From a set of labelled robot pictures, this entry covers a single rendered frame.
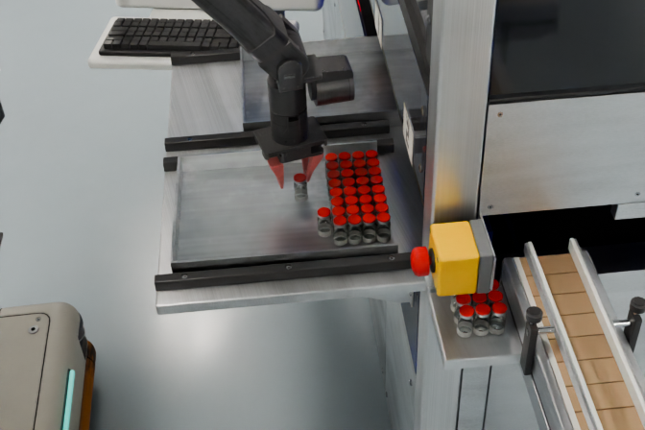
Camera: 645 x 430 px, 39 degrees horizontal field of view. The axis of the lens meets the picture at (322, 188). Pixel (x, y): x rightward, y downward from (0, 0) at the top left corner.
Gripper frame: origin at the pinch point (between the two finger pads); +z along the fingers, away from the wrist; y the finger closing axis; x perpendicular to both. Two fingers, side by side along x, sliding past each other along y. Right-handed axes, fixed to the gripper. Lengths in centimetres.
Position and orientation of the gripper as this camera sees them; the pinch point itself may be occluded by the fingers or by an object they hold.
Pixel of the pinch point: (293, 179)
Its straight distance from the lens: 148.4
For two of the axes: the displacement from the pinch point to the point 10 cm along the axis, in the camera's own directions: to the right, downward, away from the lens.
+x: -3.3, -6.1, 7.2
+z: 0.4, 7.5, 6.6
